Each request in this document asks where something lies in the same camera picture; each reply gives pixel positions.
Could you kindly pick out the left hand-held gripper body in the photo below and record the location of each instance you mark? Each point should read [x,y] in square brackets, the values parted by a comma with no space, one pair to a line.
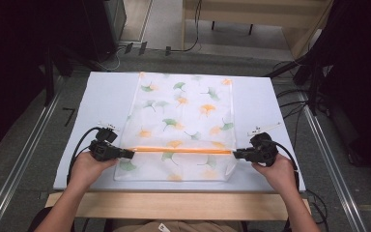
[104,150]

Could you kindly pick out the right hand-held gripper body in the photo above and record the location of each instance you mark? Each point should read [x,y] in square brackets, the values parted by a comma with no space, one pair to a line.
[264,151]

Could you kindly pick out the leaf-print zipper bag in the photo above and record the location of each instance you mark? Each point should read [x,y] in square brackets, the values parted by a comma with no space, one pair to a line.
[180,106]

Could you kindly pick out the person's left hand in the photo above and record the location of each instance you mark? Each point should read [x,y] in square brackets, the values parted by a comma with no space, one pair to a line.
[87,170]

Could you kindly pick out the person's right hand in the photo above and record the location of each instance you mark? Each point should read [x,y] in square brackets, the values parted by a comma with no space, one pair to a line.
[281,175]

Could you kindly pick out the light wooden table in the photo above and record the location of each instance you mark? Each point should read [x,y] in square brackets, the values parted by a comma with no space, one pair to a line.
[174,206]

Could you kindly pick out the black metal stand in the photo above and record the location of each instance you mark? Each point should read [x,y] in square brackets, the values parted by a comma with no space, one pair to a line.
[49,77]
[314,93]

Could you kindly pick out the person's beige trousers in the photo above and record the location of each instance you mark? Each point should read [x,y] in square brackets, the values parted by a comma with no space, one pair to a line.
[186,227]

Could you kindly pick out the black cabinet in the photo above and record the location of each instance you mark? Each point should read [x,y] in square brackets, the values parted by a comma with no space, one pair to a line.
[104,29]

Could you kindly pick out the dark curtain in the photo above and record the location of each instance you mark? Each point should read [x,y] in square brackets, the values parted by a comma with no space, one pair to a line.
[6,64]
[364,80]

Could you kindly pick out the light wooden bench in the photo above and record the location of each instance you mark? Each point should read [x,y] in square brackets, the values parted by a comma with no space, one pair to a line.
[302,19]

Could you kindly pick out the aluminium floor rail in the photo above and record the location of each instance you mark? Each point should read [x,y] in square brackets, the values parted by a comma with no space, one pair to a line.
[22,154]
[331,161]

